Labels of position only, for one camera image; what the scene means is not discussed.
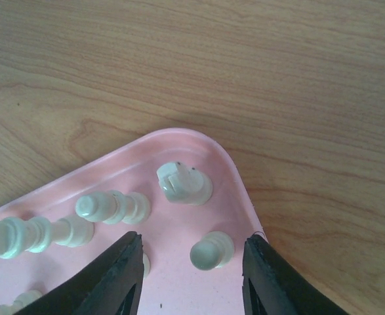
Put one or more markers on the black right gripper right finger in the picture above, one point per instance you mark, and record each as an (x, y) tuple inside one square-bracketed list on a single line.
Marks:
[(272, 286)]

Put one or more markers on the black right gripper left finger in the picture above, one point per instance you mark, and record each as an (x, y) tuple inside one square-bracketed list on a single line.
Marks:
[(111, 284)]

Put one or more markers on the white bishop chess piece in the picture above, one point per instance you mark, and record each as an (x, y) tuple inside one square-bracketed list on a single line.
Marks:
[(112, 207)]

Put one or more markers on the white queen chess piece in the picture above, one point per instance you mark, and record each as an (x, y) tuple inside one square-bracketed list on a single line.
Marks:
[(38, 233)]

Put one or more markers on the white pawn inner row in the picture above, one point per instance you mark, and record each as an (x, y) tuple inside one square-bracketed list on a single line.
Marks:
[(147, 265)]

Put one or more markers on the pink plastic tray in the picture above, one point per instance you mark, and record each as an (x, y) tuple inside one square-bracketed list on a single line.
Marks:
[(174, 285)]

